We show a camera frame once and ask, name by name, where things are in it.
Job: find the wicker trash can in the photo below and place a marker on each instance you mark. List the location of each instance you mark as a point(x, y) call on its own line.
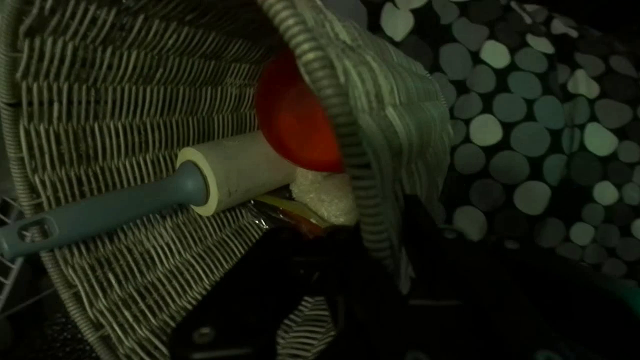
point(125, 90)

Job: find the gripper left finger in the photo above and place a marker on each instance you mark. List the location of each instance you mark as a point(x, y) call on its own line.
point(260, 280)

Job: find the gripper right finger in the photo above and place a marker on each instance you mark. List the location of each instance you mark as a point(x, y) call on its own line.
point(450, 300)

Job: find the red plastic cup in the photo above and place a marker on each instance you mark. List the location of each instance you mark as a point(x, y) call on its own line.
point(295, 125)

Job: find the shiny foil wrapper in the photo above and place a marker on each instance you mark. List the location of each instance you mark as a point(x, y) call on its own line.
point(280, 212)

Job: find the pebble pattern mat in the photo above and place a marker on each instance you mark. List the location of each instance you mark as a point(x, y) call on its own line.
point(540, 100)

